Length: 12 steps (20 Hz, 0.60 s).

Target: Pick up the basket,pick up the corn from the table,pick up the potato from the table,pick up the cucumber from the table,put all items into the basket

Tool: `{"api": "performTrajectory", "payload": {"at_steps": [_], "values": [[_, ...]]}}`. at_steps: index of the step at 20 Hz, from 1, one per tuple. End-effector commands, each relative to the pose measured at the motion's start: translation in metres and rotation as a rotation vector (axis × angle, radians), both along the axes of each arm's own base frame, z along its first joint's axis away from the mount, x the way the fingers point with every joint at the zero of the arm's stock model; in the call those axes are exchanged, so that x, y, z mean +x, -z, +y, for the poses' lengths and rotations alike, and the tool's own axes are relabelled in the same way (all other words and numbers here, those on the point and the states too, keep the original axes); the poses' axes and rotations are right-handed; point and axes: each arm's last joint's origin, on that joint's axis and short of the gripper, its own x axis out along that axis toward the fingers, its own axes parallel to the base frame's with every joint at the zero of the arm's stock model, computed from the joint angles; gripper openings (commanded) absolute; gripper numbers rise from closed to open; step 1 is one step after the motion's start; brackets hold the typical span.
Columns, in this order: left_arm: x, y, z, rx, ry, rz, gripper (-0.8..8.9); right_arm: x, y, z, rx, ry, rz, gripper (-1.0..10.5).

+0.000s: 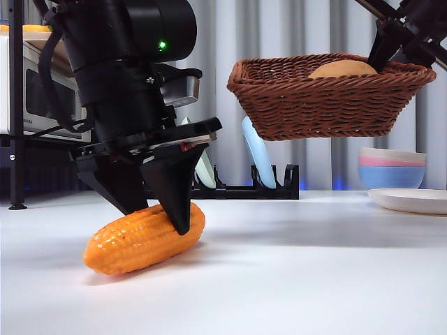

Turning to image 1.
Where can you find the grey curtain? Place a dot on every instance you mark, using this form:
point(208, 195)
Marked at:
point(279, 28)

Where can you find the black shelf frame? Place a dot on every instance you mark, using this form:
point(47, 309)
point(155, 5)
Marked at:
point(15, 104)

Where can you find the tan potato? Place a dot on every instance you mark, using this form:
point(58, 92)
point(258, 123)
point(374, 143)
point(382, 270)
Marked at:
point(344, 69)

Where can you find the white appliance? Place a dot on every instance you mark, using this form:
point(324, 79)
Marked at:
point(4, 87)

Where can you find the cream toaster oven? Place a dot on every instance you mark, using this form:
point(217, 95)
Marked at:
point(33, 94)

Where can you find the beige bowl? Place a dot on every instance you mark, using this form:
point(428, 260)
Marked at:
point(391, 153)

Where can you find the brown wicker basket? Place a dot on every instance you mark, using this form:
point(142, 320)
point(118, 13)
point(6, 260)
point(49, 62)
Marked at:
point(321, 104)

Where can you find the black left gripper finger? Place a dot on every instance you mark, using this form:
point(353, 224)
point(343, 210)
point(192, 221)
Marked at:
point(118, 181)
point(174, 188)

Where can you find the yellow fruit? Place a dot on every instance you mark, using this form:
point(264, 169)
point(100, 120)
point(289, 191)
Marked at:
point(35, 29)

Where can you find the wooden cutting board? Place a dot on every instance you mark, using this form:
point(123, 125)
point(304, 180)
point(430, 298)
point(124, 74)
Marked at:
point(35, 47)

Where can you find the white plate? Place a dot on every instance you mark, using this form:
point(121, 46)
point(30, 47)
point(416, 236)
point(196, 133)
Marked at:
point(408, 200)

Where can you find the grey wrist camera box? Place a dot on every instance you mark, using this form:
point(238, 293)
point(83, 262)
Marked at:
point(181, 92)

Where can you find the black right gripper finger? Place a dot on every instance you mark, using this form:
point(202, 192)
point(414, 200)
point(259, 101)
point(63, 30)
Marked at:
point(399, 56)
point(380, 52)

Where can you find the pale blue plate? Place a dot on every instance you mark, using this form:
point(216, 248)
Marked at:
point(258, 157)

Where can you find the orange corn cob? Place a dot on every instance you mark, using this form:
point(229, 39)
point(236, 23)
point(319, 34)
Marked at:
point(139, 244)

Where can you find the black dish rack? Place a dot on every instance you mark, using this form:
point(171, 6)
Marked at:
point(244, 192)

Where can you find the pink bowl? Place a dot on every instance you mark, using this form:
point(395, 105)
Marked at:
point(391, 162)

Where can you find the pale green plate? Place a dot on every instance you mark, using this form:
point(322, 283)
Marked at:
point(206, 174)

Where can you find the blue bowl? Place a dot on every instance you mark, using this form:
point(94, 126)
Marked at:
point(391, 176)

